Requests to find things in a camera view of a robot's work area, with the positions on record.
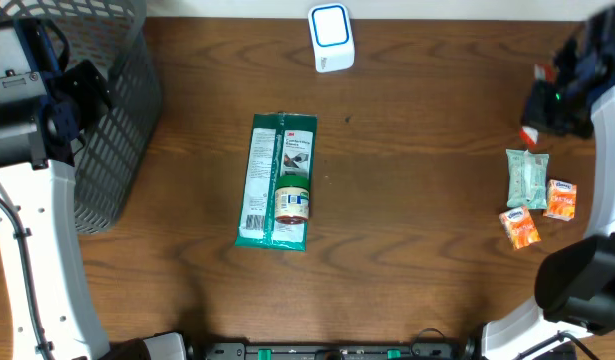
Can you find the white barcode scanner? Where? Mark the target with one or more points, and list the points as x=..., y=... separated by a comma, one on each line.
x=332, y=37

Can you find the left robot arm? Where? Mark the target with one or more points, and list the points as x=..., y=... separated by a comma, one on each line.
x=53, y=315

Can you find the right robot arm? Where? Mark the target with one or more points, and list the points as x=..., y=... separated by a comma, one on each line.
x=574, y=292

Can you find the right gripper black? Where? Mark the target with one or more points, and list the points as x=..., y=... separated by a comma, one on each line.
x=536, y=114

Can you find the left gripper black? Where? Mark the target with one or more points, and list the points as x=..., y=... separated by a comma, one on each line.
x=84, y=91

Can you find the red snack bar wrapper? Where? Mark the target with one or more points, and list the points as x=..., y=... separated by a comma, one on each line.
x=528, y=134

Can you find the orange tissue pack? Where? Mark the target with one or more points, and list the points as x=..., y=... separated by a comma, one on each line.
x=561, y=200
x=519, y=227

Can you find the green lid glass jar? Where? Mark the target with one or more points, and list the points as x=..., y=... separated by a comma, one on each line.
x=292, y=200

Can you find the mint green wipes packet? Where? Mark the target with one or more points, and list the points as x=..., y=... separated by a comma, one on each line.
x=527, y=179

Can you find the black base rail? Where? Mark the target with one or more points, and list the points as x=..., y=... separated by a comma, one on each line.
x=419, y=350

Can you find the grey plastic mesh basket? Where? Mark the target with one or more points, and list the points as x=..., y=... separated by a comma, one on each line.
x=107, y=157

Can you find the green 3M gloves package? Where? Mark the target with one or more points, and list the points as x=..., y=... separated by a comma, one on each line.
x=280, y=144

